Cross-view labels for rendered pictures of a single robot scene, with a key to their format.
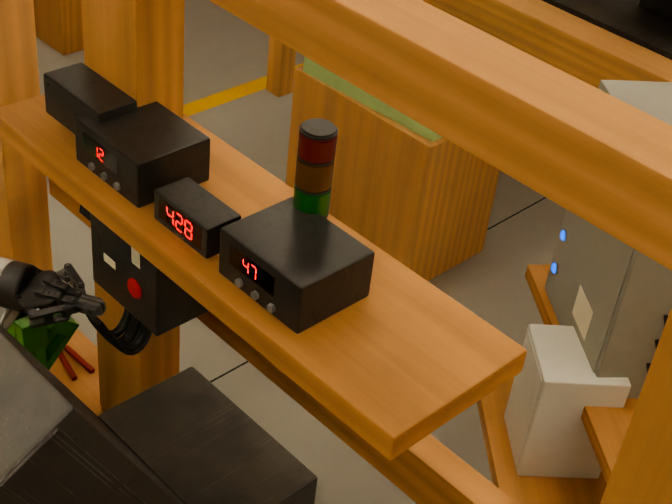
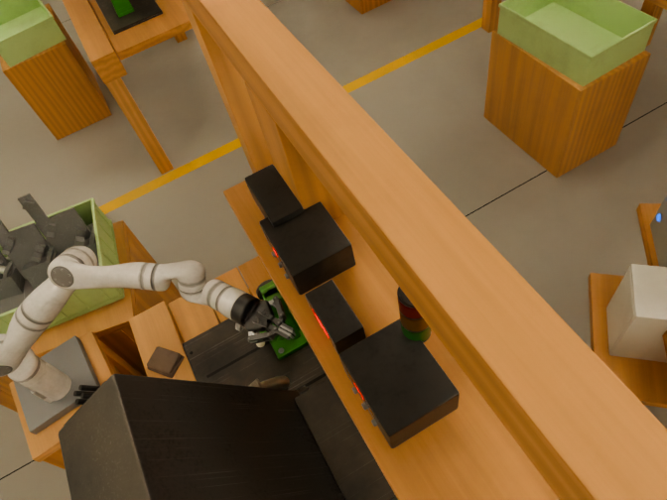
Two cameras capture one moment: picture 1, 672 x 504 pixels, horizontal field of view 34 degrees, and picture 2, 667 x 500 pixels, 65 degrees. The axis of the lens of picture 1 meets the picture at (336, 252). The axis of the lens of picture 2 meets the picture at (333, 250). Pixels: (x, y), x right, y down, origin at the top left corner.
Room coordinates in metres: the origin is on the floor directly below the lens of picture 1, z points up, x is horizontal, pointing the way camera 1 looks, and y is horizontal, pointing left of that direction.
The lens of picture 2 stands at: (0.85, -0.08, 2.43)
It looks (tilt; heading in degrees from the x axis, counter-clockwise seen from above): 54 degrees down; 32
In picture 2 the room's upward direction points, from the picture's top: 16 degrees counter-clockwise
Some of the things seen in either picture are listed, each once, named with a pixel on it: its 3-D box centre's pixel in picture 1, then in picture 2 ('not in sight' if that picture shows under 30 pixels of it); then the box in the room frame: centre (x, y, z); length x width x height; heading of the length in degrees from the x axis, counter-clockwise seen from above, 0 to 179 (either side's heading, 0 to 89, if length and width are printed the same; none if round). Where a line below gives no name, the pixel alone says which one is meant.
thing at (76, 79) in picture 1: (90, 106); (276, 202); (1.45, 0.40, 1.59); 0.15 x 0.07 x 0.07; 48
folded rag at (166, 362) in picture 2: not in sight; (165, 361); (1.23, 0.90, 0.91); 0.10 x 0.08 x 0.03; 87
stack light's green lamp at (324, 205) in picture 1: (311, 198); (416, 324); (1.23, 0.04, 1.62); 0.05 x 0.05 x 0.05
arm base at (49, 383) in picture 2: not in sight; (43, 378); (1.05, 1.24, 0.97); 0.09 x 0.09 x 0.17; 61
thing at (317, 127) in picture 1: (317, 141); (414, 299); (1.23, 0.04, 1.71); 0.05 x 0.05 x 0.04
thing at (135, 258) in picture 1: (154, 256); not in sight; (1.32, 0.27, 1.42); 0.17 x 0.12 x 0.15; 48
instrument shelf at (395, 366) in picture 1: (229, 228); (365, 312); (1.28, 0.16, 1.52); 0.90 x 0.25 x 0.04; 48
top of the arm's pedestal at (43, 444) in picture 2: not in sight; (66, 393); (1.05, 1.24, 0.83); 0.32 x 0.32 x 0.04; 54
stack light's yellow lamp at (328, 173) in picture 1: (314, 170); (415, 312); (1.23, 0.04, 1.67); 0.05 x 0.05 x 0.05
